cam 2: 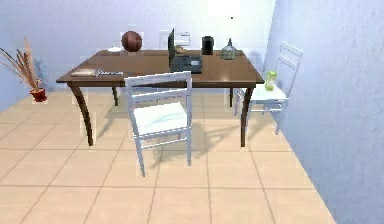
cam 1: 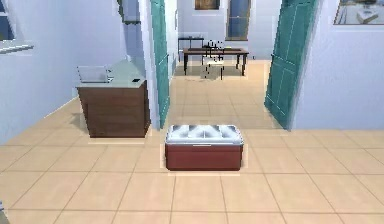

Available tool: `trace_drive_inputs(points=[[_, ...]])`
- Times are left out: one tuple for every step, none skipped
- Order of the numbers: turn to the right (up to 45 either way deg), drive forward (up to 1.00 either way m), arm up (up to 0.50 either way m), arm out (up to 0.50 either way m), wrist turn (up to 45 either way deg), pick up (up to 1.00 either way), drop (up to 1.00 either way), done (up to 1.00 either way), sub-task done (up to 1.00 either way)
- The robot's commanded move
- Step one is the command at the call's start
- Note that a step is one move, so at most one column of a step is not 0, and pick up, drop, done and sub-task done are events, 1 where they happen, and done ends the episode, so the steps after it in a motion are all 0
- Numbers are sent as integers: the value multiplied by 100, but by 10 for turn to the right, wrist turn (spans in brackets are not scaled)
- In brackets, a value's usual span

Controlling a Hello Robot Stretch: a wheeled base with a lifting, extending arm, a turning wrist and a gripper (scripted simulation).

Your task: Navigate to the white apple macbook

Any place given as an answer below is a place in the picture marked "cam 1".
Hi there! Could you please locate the red ottoman with white cushion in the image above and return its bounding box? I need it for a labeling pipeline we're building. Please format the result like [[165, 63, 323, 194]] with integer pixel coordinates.
[[164, 124, 245, 172]]

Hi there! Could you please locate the teal room door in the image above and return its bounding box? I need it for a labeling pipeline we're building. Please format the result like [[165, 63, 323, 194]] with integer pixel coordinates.
[[150, 0, 172, 130], [264, 0, 320, 131]]

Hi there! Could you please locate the dark brown dining table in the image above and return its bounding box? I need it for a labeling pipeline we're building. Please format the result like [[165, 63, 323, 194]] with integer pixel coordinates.
[[182, 47, 250, 77]]

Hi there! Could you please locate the black side table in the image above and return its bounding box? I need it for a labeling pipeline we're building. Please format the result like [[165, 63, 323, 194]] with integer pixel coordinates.
[[177, 36, 205, 62]]

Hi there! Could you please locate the brown cabinet with pale top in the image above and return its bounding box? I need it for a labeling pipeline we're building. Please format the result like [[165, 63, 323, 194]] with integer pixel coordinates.
[[75, 59, 152, 139]]

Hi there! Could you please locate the white laptop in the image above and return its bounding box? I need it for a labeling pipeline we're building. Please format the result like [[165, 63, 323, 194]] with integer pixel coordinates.
[[76, 65, 110, 84]]

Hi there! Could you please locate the window with white sill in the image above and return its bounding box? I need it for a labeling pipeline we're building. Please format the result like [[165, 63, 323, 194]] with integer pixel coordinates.
[[0, 0, 35, 55]]

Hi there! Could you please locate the window with brown frame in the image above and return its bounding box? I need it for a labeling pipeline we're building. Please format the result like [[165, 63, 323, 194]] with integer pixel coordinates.
[[225, 0, 252, 42]]

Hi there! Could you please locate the dark framed wall picture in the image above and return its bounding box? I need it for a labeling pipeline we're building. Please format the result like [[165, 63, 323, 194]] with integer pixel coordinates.
[[194, 0, 221, 11]]

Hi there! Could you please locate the brown framed wall picture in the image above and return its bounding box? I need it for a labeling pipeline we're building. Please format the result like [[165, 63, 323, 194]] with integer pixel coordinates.
[[333, 0, 384, 26]]

